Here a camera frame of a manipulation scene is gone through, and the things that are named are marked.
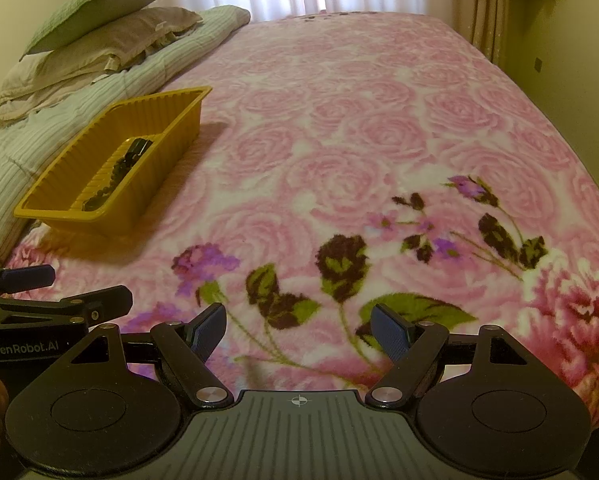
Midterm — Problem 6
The long brown bead necklace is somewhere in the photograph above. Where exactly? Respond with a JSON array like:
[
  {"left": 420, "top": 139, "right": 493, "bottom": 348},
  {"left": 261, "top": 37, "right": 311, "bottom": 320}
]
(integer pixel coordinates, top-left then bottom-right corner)
[{"left": 82, "top": 152, "right": 143, "bottom": 212}]

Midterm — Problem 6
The green striped quilt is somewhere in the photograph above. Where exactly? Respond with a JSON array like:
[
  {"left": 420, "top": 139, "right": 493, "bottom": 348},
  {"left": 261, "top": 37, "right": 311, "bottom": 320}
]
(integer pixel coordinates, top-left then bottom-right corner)
[{"left": 0, "top": 5, "right": 251, "bottom": 266}]

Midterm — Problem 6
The beige pillow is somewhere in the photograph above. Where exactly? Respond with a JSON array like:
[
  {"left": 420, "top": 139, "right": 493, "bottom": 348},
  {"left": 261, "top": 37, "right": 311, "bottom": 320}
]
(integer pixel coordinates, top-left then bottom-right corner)
[{"left": 0, "top": 7, "right": 204, "bottom": 128}]

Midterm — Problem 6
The striped beige drape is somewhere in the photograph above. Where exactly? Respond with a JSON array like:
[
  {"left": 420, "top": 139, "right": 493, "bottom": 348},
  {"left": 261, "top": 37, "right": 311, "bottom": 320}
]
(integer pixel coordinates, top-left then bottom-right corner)
[{"left": 471, "top": 0, "right": 511, "bottom": 67}]

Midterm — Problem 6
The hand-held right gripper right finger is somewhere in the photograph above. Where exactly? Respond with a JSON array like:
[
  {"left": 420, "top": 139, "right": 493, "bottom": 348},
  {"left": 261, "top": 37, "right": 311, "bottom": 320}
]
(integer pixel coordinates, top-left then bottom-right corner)
[{"left": 366, "top": 303, "right": 531, "bottom": 407}]

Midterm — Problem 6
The yellow plastic tray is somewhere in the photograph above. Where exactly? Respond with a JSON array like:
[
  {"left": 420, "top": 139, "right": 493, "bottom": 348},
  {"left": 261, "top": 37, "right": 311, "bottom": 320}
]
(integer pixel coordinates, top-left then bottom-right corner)
[{"left": 13, "top": 86, "right": 214, "bottom": 237}]

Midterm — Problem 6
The black mesh band wristwatch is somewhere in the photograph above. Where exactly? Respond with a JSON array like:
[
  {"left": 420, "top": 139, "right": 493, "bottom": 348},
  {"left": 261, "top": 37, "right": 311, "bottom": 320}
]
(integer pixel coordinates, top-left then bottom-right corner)
[{"left": 124, "top": 137, "right": 154, "bottom": 160}]

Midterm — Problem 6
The green pillow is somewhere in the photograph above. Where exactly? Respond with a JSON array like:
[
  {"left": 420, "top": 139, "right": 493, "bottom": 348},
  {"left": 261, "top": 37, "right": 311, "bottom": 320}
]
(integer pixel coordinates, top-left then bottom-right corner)
[{"left": 21, "top": 0, "right": 189, "bottom": 57}]

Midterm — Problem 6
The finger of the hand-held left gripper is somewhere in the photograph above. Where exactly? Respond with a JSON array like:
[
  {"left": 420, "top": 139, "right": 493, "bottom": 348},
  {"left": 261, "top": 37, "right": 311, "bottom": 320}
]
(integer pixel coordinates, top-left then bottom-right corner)
[
  {"left": 0, "top": 264, "right": 57, "bottom": 297},
  {"left": 0, "top": 285, "right": 134, "bottom": 332}
]

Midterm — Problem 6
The pink floral blanket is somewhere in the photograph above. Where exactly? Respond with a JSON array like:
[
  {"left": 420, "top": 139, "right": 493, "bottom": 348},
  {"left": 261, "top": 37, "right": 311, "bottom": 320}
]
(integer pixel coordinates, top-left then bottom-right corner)
[{"left": 2, "top": 12, "right": 599, "bottom": 401}]

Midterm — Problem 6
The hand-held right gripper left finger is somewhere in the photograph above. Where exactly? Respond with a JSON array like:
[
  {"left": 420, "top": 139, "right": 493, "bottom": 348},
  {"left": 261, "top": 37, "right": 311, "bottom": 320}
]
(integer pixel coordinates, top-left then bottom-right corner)
[{"left": 68, "top": 303, "right": 234, "bottom": 409}]

